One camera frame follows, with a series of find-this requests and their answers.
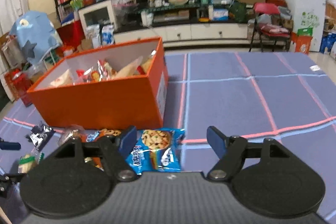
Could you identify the white tv cabinet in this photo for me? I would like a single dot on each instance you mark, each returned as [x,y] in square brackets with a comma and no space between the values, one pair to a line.
[200,34]

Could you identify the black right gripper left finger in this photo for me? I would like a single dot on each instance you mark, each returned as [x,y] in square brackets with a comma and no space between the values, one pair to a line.
[78,177]

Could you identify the brown cookie packet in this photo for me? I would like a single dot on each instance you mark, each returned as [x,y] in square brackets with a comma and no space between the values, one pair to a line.
[94,137]

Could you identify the blue purple checked tablecloth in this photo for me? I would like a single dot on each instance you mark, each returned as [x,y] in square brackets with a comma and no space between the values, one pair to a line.
[254,95]

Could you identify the dark navy snack packet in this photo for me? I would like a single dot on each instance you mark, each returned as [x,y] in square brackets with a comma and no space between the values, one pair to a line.
[40,135]

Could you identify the blue cookie packet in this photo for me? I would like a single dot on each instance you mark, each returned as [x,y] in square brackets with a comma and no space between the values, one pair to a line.
[156,151]

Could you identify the white chest freezer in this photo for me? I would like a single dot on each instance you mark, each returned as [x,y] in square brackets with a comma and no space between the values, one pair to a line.
[308,21]

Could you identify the blue shark plush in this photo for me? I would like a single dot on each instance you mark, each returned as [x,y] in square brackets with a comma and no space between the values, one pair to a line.
[36,36]

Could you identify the red folding chair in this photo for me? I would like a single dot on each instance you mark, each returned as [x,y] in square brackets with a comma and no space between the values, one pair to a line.
[268,23]

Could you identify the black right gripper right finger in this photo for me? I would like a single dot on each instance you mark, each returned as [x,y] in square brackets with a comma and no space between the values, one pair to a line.
[265,177]

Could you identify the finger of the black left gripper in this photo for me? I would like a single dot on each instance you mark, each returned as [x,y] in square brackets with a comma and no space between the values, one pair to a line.
[10,146]
[7,180]

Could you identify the clear bread snack bag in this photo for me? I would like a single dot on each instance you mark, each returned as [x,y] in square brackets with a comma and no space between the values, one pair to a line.
[72,132]

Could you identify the green white cracker packet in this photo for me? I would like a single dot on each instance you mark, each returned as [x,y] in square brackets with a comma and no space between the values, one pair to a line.
[28,162]

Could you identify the orange storage box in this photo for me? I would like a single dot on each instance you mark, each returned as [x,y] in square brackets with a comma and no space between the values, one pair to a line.
[136,98]

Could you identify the white glass door cabinet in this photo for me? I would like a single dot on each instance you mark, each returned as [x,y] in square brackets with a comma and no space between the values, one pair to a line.
[101,13]

